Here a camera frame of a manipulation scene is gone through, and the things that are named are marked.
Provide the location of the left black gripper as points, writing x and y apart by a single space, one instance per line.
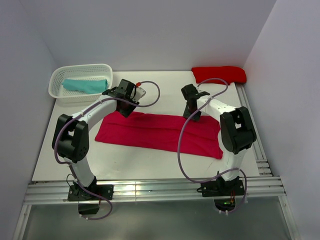
126 113

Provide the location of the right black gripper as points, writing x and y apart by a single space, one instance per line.
186 114

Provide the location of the magenta t shirt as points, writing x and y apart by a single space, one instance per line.
161 132

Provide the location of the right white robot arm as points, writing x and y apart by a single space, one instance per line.
236 135

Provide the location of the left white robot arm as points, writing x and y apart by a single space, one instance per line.
71 137

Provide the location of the teal rolled t shirt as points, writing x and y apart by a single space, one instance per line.
85 86

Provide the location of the white perforated plastic basket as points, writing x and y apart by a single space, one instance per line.
83 73

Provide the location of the folded red t shirt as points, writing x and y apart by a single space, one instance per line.
230 74

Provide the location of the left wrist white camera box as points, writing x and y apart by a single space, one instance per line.
139 93

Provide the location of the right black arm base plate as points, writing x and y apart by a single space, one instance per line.
227 189

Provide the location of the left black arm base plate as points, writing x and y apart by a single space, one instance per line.
90 198

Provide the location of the front aluminium rail frame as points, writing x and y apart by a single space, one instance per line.
56 192

